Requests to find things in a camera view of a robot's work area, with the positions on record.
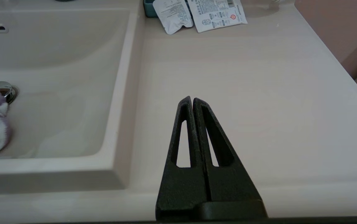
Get dark blue tray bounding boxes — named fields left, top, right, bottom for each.
left=143, top=0, right=164, bottom=18

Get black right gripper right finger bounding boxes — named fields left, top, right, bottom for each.
left=193, top=97, right=264, bottom=203

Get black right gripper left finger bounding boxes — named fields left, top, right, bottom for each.
left=155, top=96, right=211, bottom=222

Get beige ceramic sink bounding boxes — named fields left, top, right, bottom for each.
left=0, top=7, right=145, bottom=196

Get small white sachet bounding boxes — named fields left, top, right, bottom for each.
left=152, top=0, right=194, bottom=35

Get large white barcode sachet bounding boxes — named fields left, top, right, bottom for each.
left=187, top=0, right=248, bottom=33

